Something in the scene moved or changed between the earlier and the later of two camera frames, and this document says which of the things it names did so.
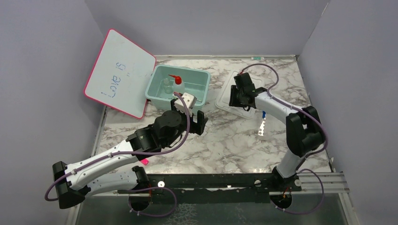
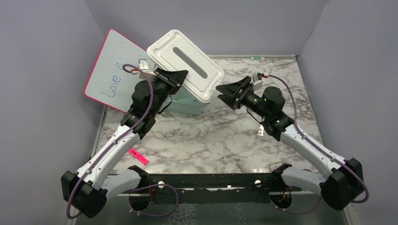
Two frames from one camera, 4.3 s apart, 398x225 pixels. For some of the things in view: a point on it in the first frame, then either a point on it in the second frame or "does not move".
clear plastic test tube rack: x=261 y=129 does not move
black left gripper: x=198 y=127 → x=173 y=79
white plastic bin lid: x=222 y=101 → x=174 y=51
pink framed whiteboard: x=120 y=77 does not move
